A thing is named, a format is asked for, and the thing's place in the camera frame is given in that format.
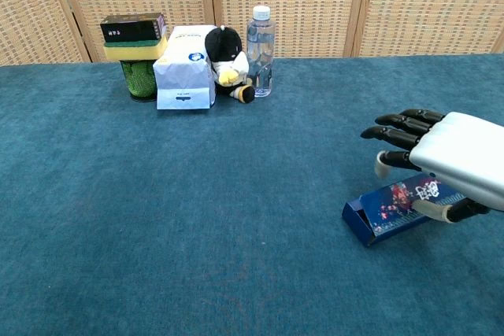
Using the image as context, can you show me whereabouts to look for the black small box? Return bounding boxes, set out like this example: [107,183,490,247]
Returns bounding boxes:
[99,12,168,43]

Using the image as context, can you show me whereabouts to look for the blue glasses case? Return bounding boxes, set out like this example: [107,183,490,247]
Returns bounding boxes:
[341,172,468,248]

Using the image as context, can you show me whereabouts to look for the clear plastic water bottle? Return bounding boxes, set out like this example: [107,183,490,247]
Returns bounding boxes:
[246,5,276,98]

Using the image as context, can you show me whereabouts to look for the black and white plush toy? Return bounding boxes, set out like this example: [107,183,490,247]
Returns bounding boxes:
[204,25,256,105]

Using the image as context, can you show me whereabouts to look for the woven folding screen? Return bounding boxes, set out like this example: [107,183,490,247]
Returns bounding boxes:
[0,0,504,67]

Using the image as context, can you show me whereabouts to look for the white tissue pack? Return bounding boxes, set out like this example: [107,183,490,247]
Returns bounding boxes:
[152,25,217,111]

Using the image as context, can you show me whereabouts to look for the yellow green sponge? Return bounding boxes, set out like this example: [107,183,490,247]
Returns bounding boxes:
[103,34,169,62]

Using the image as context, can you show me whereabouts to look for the green mesh cup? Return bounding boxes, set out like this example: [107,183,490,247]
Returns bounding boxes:
[120,58,158,103]

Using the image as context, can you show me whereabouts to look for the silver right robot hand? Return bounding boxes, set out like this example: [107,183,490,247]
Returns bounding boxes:
[360,108,504,224]

